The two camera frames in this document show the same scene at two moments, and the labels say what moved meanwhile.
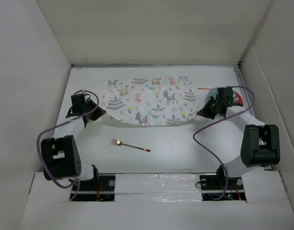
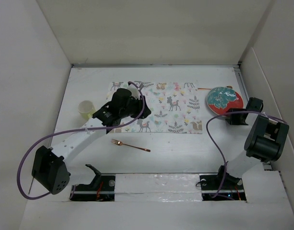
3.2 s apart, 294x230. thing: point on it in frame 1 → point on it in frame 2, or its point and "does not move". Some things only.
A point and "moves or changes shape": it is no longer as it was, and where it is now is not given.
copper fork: [120, 143] does not move
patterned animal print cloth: [150, 101] moves or changes shape
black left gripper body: [90, 105] → [134, 109]
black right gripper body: [214, 103] → [235, 119]
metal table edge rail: [158, 65] does not move
